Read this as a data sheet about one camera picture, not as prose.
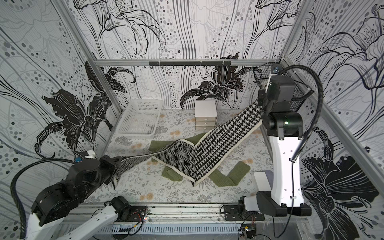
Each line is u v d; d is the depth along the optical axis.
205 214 0.73
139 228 0.69
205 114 0.98
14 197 0.40
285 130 0.37
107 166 0.52
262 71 0.97
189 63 0.90
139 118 1.12
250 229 0.70
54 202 0.37
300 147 0.36
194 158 0.86
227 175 0.85
